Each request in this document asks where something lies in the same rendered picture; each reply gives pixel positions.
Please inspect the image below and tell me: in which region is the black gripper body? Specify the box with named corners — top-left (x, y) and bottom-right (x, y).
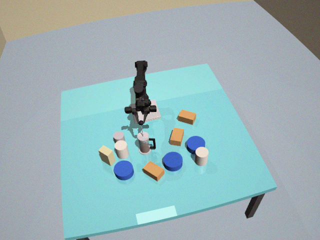
top-left (124, 96), bottom-right (157, 114)

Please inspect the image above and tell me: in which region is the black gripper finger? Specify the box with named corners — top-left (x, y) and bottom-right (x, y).
top-left (143, 110), bottom-right (150, 123)
top-left (132, 111), bottom-right (139, 124)

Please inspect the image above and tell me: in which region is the blue short cylinder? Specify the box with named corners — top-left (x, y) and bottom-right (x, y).
top-left (187, 136), bottom-right (205, 155)
top-left (163, 152), bottom-right (183, 172)
top-left (114, 160), bottom-right (134, 181)

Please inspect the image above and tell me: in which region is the glass french press with black handle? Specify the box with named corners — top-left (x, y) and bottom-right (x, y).
top-left (137, 120), bottom-right (156, 155)

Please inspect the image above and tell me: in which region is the brown rectangular block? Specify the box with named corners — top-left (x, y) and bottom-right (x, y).
top-left (170, 127), bottom-right (184, 147)
top-left (178, 109), bottom-right (197, 125)
top-left (142, 161), bottom-right (165, 182)

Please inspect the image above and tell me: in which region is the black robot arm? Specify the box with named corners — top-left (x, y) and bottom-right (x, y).
top-left (133, 60), bottom-right (151, 108)

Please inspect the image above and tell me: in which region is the tan rectangular block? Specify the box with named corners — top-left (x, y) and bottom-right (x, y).
top-left (98, 145), bottom-right (116, 166)

